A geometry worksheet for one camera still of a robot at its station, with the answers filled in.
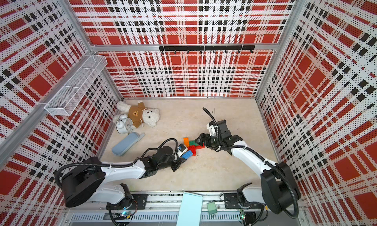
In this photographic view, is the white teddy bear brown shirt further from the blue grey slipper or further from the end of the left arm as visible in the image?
the end of the left arm

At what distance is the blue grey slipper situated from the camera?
908 millimetres

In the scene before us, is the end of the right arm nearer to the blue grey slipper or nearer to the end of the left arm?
the end of the left arm

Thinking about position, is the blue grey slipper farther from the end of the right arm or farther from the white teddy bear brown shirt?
the end of the right arm

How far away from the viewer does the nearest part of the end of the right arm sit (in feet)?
2.02
